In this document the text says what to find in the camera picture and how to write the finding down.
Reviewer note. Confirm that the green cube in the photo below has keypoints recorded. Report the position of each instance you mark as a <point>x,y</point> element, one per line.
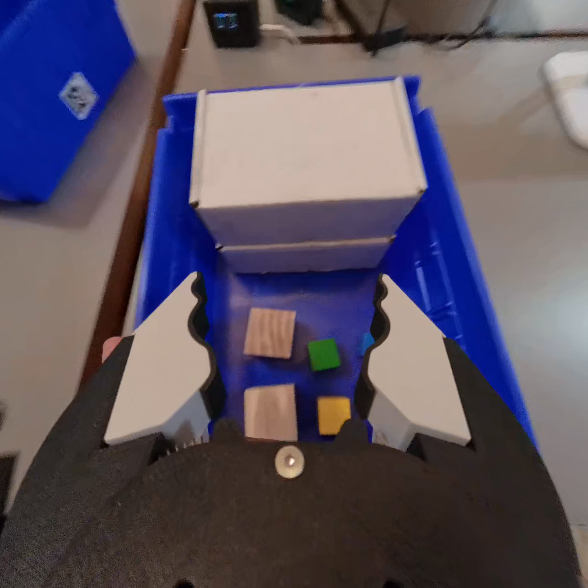
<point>324,354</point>

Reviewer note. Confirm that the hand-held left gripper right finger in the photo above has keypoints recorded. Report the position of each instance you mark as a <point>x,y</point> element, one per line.
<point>413,367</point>

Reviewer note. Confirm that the blue cube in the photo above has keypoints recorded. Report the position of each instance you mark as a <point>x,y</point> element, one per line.
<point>366,343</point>

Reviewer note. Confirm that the black cube device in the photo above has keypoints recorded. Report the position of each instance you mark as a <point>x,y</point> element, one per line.
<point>298,11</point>

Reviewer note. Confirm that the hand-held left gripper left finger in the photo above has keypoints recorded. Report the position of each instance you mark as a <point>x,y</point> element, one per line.
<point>160,367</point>

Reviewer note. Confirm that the grey desk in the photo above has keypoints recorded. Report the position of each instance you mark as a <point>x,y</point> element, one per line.
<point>505,220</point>

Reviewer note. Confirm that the white document stand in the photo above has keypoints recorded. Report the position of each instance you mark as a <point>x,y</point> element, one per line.
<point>569,92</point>

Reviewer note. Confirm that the black battery charger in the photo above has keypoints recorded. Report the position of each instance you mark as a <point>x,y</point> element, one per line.
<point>234,27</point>

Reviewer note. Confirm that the yellow cube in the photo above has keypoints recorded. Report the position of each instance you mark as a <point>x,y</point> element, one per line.
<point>334,415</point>

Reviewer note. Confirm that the blue storage bin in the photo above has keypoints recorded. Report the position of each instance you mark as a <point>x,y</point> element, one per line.
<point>441,275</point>

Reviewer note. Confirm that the wooden block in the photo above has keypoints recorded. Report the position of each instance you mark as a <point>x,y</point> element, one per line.
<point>271,413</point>
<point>270,333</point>

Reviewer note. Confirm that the blue bin with white sticker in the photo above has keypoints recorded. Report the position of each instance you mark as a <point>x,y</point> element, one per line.
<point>36,138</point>

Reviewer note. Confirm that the person's left hand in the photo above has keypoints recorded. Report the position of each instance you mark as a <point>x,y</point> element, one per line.
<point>111,349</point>

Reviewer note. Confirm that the white cardboard box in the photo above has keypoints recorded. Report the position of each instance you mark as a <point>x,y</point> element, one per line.
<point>303,151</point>
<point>303,257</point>

